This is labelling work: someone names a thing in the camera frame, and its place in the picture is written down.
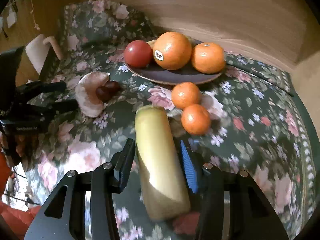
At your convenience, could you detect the beige rolled item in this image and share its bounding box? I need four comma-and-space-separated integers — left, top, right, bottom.
25, 34, 64, 74

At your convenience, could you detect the large orange with sticker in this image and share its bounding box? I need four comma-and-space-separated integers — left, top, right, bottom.
153, 31, 192, 70

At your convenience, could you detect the floral dark green cloth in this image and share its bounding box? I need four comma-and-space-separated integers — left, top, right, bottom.
26, 0, 319, 239

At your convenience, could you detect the small tangerine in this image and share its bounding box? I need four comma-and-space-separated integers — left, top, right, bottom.
181, 104, 211, 135
171, 82, 201, 109

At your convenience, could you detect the dark red grape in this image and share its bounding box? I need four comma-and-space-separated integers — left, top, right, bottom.
95, 86, 112, 102
104, 81, 121, 96

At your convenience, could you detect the pink white shell dish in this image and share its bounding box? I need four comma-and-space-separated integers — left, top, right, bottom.
75, 72, 110, 118

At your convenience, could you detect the red tomato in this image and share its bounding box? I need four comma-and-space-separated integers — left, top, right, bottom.
124, 40, 153, 68

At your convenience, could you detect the orange sleeve forearm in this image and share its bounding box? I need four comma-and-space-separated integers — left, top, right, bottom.
0, 152, 42, 238

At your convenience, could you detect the dark round plate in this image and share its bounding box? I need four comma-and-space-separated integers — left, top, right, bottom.
124, 38, 225, 86

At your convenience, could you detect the medium orange mandarin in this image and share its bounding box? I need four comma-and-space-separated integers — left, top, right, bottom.
191, 42, 226, 74

